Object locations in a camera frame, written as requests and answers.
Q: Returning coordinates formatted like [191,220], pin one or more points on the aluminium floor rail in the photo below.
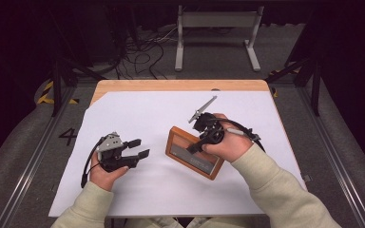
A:
[339,164]
[28,167]

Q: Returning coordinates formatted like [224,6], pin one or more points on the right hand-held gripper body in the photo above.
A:
[210,126]

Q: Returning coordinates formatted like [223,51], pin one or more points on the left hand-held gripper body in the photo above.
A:
[109,144]

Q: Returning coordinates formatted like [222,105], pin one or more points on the black metal frame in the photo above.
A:
[56,82]
[315,85]

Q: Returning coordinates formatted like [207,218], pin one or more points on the yellow black hazard tape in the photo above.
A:
[46,95]
[275,93]

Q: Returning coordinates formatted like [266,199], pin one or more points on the person's right hand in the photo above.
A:
[234,144]

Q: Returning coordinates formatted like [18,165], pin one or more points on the person's left hand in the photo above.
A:
[103,179]

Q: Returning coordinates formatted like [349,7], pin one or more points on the white paper sheet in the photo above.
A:
[158,114]

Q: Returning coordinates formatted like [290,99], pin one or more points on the grey metal stand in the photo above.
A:
[217,19]

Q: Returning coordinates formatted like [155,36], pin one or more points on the wooden board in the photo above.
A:
[202,165]

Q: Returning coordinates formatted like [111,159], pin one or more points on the person's leg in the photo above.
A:
[158,223]
[221,223]

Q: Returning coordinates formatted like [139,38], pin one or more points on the person's left leg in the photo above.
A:
[158,223]

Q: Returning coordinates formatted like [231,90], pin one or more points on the wooden table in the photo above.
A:
[177,85]

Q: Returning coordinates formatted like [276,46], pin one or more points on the person's right leg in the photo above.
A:
[221,223]

